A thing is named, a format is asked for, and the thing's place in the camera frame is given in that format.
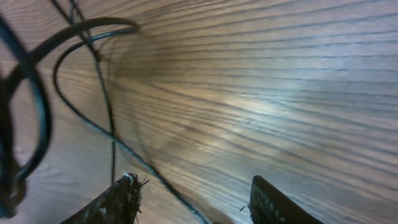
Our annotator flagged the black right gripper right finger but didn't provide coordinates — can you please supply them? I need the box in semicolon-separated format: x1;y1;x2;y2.
248;175;323;224

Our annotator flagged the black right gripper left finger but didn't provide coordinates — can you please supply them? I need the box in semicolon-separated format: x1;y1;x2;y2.
62;173;144;224

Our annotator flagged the black USB-C cable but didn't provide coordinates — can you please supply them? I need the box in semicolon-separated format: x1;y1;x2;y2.
52;27;209;224

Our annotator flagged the black USB-A cable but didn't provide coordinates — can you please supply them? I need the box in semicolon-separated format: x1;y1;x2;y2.
0;17;141;218

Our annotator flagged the thin black cable silver plug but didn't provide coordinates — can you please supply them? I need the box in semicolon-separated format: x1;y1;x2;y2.
50;0;116;184

